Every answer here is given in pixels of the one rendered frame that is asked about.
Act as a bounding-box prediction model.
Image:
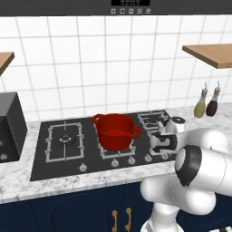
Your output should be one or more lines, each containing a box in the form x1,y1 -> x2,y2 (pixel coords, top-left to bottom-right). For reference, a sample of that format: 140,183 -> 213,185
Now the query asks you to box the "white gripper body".
150,131 -> 167,154

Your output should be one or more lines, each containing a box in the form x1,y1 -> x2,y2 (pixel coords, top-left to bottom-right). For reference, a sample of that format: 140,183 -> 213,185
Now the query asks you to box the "silver kettle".
159,115 -> 188,136

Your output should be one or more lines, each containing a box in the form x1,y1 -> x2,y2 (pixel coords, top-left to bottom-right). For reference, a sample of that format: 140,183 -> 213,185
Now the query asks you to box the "red cooking pot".
91,112 -> 142,151

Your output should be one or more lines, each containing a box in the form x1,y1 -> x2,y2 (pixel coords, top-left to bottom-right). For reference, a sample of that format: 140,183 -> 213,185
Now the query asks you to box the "yellow oil bottle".
193,82 -> 209,119

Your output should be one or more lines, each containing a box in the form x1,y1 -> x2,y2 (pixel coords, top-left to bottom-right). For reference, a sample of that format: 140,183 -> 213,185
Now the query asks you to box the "dark brown sauce bottle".
205,80 -> 222,118

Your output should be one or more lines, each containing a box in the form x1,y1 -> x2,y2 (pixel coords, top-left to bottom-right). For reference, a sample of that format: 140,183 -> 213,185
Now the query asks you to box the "black gas hob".
29,109 -> 195,182

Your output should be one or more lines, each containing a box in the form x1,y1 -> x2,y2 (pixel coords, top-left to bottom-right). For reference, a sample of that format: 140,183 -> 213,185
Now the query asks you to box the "black toaster oven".
0,92 -> 28,164

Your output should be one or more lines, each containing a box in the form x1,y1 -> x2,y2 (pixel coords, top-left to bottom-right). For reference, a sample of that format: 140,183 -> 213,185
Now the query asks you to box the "gold cupboard handle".
111,209 -> 119,232
124,207 -> 133,232

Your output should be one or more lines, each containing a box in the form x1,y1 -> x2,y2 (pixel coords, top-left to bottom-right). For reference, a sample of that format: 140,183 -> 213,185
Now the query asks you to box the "wooden wall shelf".
181,43 -> 232,70
0,51 -> 15,77

